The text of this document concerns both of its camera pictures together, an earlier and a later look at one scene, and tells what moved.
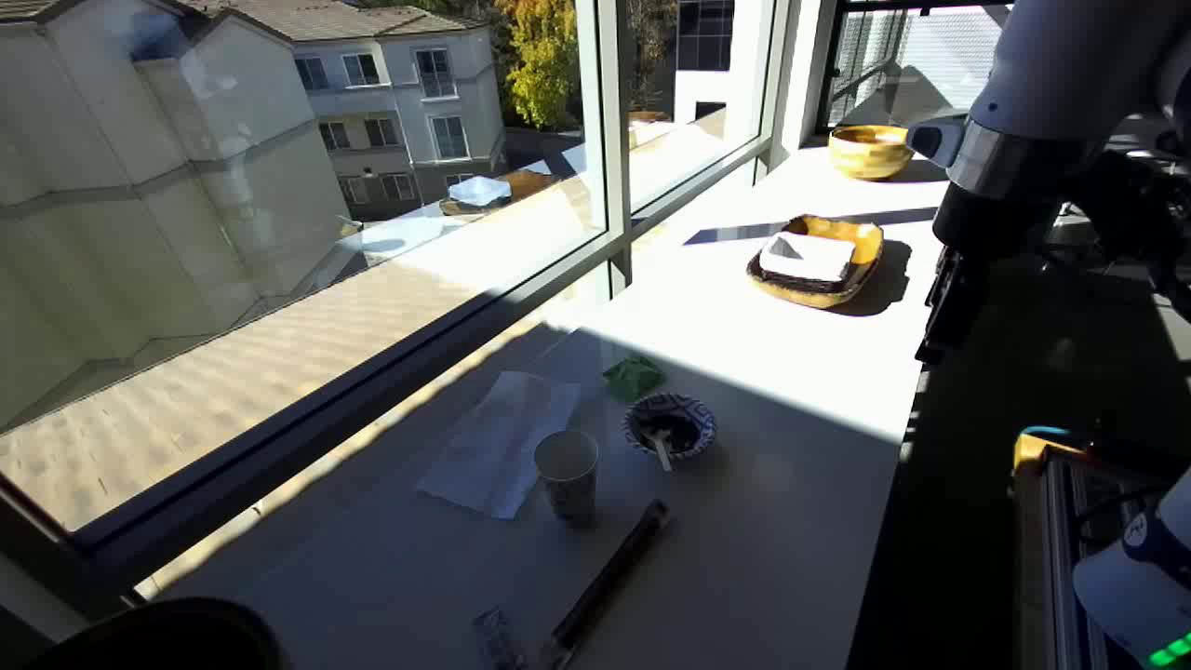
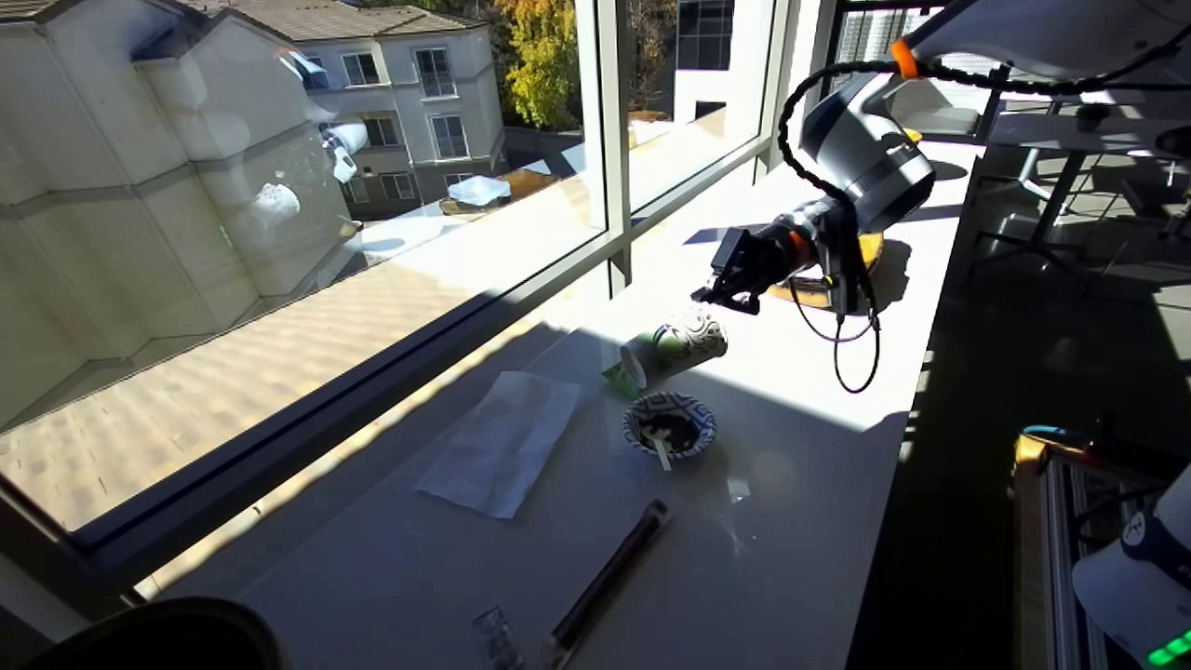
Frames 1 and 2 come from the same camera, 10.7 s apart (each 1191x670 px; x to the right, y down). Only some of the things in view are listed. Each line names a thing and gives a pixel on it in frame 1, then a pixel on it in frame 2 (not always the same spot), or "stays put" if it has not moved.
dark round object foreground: [183, 633] stays put
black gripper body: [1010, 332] -> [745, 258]
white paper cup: [567, 464] -> [659, 355]
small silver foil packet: [493, 628] stays put
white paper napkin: [493, 455] stays put
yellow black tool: [1034, 448] stays put
